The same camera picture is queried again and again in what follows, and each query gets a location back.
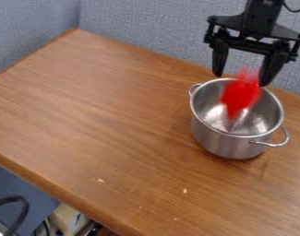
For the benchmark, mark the stainless steel pot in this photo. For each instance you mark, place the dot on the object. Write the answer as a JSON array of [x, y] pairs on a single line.
[[242, 137]]

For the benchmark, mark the beige box under table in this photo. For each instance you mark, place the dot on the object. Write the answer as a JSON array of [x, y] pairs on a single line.
[[69, 220]]

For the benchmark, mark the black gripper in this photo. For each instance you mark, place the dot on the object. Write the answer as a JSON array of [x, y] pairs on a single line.
[[254, 32]]

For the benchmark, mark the red plastic block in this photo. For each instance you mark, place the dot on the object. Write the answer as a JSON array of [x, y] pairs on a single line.
[[242, 92]]

